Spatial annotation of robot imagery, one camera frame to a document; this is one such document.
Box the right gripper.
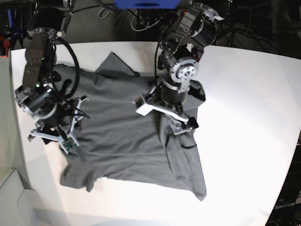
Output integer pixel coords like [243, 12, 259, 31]
[35, 103, 78, 136]

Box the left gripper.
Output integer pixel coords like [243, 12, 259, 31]
[162, 107, 199, 136]

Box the grey t-shirt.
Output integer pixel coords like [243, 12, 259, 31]
[60, 53, 206, 200]

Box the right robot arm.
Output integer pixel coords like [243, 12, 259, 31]
[15, 0, 80, 138]

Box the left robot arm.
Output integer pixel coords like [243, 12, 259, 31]
[158, 0, 230, 135]

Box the red clamp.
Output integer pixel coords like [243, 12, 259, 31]
[0, 34, 10, 58]

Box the white bin corner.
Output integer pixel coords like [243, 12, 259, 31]
[0, 169, 51, 226]

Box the blue box at top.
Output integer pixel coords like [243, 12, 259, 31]
[113, 0, 180, 9]

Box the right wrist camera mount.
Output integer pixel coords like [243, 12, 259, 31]
[27, 96, 89, 154]

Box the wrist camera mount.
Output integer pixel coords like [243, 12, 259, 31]
[27, 96, 89, 154]
[132, 95, 189, 122]

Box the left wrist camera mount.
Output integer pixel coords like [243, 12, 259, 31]
[132, 95, 189, 122]

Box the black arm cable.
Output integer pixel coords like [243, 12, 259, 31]
[51, 37, 82, 99]

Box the white cable loop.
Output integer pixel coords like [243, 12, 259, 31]
[130, 14, 163, 32]

